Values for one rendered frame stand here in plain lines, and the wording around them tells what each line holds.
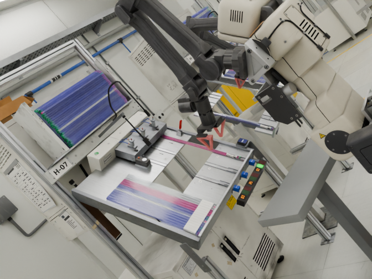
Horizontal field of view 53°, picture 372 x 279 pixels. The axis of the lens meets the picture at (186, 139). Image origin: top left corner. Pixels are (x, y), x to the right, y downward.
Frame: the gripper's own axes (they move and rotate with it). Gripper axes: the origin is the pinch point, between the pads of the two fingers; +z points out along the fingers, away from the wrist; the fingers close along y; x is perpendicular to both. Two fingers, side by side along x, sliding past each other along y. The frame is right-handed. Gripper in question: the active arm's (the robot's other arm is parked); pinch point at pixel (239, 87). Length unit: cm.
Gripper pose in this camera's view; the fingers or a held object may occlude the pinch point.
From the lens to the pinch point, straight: 233.4
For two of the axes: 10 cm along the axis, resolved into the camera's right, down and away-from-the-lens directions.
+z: -0.4, 8.3, 5.5
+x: 9.1, 2.5, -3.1
